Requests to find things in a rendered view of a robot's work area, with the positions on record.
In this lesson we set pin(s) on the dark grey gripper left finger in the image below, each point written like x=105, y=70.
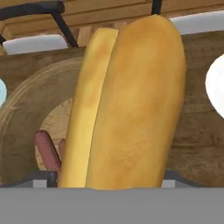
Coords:
x=43, y=179

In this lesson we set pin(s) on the white plate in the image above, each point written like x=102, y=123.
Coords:
x=216, y=87
x=2, y=92

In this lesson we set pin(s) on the golden hot dog bun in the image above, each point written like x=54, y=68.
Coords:
x=134, y=110

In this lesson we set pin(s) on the wooden bowl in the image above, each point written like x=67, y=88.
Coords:
x=26, y=116

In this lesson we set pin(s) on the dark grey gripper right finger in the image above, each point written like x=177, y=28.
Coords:
x=175, y=180

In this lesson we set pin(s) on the reddish brown sausage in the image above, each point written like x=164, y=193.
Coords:
x=46, y=150

